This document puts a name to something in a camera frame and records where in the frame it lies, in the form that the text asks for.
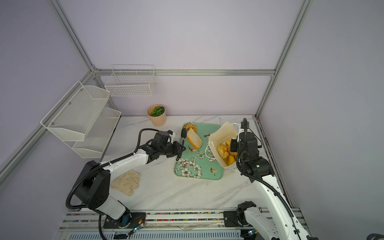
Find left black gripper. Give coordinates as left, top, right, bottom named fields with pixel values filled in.
left=159, top=140, right=186, bottom=158

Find black metal tongs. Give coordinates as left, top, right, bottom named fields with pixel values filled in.
left=176, top=128, right=188, bottom=161

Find fake toast slice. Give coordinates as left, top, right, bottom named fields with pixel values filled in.
left=187, top=128, right=203, bottom=149

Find yellow ridged fake croissant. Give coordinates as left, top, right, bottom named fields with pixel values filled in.
left=225, top=140, right=238, bottom=166

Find orange fake donut bread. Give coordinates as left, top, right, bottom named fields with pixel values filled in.
left=184, top=124, right=197, bottom=133

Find white paper bag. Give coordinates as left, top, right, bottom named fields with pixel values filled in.
left=208, top=122, right=238, bottom=172

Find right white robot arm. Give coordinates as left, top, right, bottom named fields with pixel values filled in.
left=231, top=119, right=314, bottom=240

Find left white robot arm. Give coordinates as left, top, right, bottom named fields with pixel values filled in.
left=65, top=129, right=186, bottom=235

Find green floral tray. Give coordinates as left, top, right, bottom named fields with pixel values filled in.
left=174, top=122, right=224, bottom=180

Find potted green plant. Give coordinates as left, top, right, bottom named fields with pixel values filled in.
left=147, top=105, right=166, bottom=127

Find white two-tier mesh shelf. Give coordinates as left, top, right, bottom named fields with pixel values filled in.
left=41, top=81, right=121, bottom=159

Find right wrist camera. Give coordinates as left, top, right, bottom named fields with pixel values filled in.
left=237, top=122, right=250, bottom=142

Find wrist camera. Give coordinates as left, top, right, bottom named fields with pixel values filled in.
left=167, top=130, right=176, bottom=143
left=237, top=122, right=250, bottom=142

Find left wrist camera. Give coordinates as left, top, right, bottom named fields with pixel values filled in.
left=167, top=130, right=176, bottom=143

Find white wire basket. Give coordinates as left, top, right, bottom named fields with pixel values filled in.
left=105, top=65, right=157, bottom=97

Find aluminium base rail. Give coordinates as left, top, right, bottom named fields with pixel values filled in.
left=58, top=208, right=308, bottom=232

